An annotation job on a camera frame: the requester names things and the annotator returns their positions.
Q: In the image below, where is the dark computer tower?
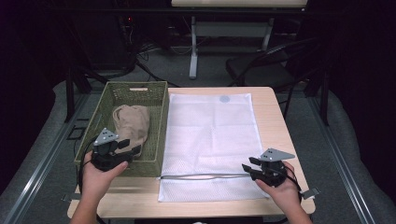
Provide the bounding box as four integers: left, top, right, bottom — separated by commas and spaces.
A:
74, 12, 138, 71

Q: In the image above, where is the grey metal table clip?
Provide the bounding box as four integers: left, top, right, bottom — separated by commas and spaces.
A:
62, 192, 82, 202
300, 187, 320, 201

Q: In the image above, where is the black folding chair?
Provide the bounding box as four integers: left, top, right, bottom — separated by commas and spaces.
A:
225, 36, 321, 91

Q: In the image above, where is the white frame desk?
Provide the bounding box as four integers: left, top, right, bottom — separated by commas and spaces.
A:
171, 0, 309, 80

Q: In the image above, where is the black metal stand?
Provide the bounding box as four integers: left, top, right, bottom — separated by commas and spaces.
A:
304, 68, 331, 127
64, 62, 108, 123

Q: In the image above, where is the person's right hand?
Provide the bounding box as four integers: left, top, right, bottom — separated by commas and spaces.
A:
255, 161, 302, 216

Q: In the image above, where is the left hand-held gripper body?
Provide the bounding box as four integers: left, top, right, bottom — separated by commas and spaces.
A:
90, 127, 134, 172

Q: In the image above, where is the green woven basket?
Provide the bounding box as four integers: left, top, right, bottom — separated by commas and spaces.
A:
74, 80, 170, 177

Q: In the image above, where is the left hand-held gripper cable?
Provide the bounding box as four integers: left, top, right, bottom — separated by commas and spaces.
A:
76, 136, 98, 195

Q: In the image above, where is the white mesh laundry bag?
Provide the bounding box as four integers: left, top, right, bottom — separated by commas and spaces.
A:
157, 92, 270, 203

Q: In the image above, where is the hand-held gripper cable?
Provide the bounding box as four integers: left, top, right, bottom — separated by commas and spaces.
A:
281, 161, 304, 200
76, 136, 98, 195

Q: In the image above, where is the beige garment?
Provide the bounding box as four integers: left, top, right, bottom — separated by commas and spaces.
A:
112, 105, 151, 157

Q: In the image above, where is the person's left hand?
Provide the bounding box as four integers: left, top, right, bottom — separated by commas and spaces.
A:
81, 151, 129, 203

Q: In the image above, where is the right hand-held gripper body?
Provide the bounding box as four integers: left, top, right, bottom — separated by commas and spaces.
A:
251, 147, 296, 188

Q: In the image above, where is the bundle of floor cables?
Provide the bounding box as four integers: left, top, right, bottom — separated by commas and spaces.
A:
134, 40, 194, 89

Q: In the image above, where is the aluminium floor rail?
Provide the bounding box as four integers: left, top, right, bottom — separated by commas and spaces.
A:
0, 92, 92, 224
306, 92, 377, 224

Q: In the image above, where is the right hand-held gripper cable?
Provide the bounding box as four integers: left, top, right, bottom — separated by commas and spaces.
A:
281, 161, 304, 200

